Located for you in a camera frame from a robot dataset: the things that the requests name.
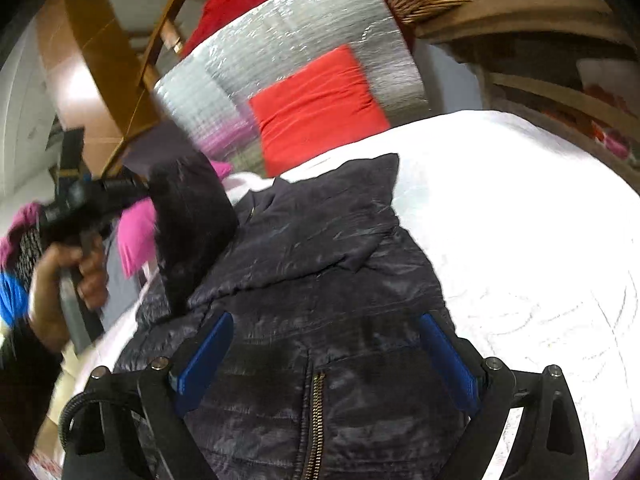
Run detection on pink cushion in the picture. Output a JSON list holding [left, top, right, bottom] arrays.
[[117, 160, 233, 281]]

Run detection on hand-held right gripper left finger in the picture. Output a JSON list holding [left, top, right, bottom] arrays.
[[60, 311, 236, 480]]

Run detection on wooden shelf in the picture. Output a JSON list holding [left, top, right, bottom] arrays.
[[415, 0, 640, 171]]

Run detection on black white spotted garment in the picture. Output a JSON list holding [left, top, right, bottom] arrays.
[[12, 227, 46, 286]]

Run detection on wooden cabinet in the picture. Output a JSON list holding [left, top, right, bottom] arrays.
[[37, 0, 161, 181]]

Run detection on blue jacket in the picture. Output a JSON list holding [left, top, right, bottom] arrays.
[[0, 272, 31, 328]]

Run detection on white blanket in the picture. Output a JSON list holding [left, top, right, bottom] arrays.
[[75, 107, 640, 480]]

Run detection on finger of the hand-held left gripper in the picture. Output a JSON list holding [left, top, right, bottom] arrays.
[[102, 174, 153, 200]]

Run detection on grey garment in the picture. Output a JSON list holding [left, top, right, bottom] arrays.
[[102, 220, 146, 331]]

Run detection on magenta garment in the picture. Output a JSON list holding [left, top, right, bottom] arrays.
[[0, 202, 48, 268]]

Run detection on person's left forearm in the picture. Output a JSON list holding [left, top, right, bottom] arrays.
[[0, 305, 68, 426]]

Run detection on wooden stair railing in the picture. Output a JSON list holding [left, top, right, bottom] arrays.
[[140, 0, 216, 91]]

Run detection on silver insulation mat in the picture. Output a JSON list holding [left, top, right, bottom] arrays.
[[152, 0, 431, 176]]

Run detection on person's left hand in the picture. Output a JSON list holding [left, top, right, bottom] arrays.
[[29, 244, 109, 322]]

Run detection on red cushion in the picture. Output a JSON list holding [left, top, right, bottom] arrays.
[[249, 45, 391, 176]]

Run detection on black puffer jacket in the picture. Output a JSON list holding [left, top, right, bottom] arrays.
[[112, 152, 481, 480]]

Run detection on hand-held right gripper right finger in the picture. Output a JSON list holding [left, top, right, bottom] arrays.
[[417, 312, 591, 480]]

